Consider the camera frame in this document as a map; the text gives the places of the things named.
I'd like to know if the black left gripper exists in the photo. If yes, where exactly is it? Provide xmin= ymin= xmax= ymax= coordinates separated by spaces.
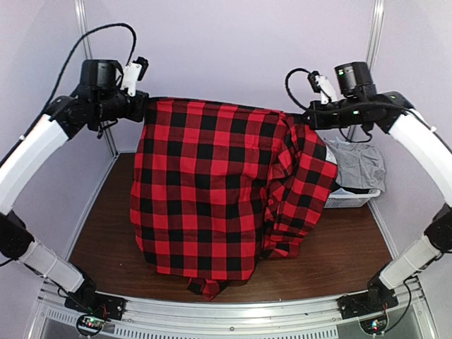
xmin=92 ymin=88 xmax=148 ymax=122

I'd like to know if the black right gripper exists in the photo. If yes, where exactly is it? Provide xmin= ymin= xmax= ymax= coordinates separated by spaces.
xmin=304 ymin=97 xmax=369 ymax=130

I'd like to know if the red black plaid shirt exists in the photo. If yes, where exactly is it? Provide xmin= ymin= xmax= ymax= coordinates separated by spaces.
xmin=130 ymin=97 xmax=338 ymax=300

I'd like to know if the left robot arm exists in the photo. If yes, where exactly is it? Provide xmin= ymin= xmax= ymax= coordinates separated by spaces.
xmin=1 ymin=90 xmax=149 ymax=314

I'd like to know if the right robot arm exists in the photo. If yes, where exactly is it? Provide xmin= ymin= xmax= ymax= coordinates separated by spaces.
xmin=306 ymin=91 xmax=451 ymax=312

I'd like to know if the grey shirt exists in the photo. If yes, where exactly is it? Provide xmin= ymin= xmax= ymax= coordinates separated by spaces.
xmin=325 ymin=139 xmax=386 ymax=192

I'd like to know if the white plastic laundry basket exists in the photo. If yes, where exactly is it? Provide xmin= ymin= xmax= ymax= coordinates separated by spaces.
xmin=325 ymin=189 xmax=381 ymax=208

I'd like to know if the right circuit board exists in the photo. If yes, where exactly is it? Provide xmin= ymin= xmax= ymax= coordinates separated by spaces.
xmin=359 ymin=315 xmax=388 ymax=335

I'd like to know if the circuit board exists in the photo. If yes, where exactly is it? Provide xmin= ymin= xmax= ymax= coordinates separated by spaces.
xmin=76 ymin=314 xmax=105 ymax=337
xmin=359 ymin=315 xmax=388 ymax=335

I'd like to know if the left circuit board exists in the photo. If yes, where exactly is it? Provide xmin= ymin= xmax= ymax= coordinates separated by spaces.
xmin=76 ymin=314 xmax=105 ymax=337

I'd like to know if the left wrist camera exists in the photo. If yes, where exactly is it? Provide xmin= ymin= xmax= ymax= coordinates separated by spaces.
xmin=120 ymin=56 xmax=149 ymax=97

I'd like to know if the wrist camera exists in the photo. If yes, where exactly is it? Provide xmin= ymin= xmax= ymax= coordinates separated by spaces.
xmin=307 ymin=71 xmax=338 ymax=105
xmin=120 ymin=56 xmax=149 ymax=97

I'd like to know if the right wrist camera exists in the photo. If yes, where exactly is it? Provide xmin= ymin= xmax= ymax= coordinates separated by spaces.
xmin=307 ymin=71 xmax=338 ymax=105

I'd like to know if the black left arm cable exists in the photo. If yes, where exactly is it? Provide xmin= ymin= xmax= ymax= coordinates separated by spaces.
xmin=20 ymin=23 xmax=138 ymax=138

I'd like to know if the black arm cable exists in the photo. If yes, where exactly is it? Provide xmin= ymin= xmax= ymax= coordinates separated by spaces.
xmin=20 ymin=23 xmax=138 ymax=138
xmin=284 ymin=68 xmax=319 ymax=110

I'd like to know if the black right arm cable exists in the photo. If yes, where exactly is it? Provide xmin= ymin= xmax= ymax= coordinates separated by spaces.
xmin=284 ymin=68 xmax=319 ymax=110

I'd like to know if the aluminium corner post right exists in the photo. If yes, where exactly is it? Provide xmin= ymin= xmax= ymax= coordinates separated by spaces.
xmin=344 ymin=0 xmax=386 ymax=144

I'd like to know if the aluminium corner post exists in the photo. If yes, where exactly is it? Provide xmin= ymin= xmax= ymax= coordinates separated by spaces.
xmin=73 ymin=0 xmax=119 ymax=160
xmin=344 ymin=0 xmax=386 ymax=144

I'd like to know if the aluminium corner post left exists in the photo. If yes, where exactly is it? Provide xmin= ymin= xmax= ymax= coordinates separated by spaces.
xmin=73 ymin=0 xmax=119 ymax=160

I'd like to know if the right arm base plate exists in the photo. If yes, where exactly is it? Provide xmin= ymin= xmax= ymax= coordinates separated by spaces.
xmin=337 ymin=287 xmax=398 ymax=319

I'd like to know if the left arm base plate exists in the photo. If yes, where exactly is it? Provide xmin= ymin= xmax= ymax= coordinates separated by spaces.
xmin=64 ymin=287 xmax=126 ymax=321

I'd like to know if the aluminium front rail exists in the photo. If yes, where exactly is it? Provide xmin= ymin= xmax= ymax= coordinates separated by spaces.
xmin=25 ymin=280 xmax=440 ymax=338

